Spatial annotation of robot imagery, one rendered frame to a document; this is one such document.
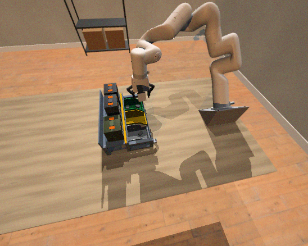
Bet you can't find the grey metal rack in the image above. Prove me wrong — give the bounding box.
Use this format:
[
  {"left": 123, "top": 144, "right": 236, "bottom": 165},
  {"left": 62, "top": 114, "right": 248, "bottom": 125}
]
[{"left": 98, "top": 90, "right": 157, "bottom": 155}]

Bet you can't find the grey open bin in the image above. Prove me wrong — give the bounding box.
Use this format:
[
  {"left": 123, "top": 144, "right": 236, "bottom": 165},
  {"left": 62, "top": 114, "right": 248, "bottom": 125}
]
[{"left": 126, "top": 124, "right": 150, "bottom": 142}]

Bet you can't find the green bin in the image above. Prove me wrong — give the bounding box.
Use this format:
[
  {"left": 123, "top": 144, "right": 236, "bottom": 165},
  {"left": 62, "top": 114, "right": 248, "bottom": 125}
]
[{"left": 124, "top": 98, "right": 144, "bottom": 112}]

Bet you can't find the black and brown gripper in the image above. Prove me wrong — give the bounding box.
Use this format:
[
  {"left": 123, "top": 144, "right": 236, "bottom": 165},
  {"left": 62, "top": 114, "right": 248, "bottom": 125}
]
[{"left": 126, "top": 75, "right": 155, "bottom": 100}]

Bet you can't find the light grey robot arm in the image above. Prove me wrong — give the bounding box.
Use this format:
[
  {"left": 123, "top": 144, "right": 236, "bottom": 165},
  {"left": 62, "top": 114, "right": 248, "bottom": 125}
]
[{"left": 130, "top": 2, "right": 242, "bottom": 110}]

